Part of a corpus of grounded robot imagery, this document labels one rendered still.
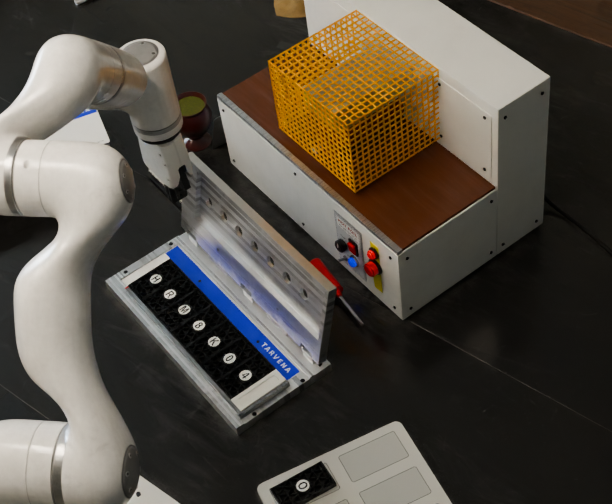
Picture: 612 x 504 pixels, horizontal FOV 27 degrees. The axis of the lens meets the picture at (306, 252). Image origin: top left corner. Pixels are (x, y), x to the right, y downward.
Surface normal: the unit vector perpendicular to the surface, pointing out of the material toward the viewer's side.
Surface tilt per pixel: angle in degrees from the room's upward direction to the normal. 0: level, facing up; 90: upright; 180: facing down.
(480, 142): 90
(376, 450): 0
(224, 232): 75
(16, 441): 3
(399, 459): 0
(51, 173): 35
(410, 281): 90
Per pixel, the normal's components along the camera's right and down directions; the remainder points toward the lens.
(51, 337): 0.14, 0.16
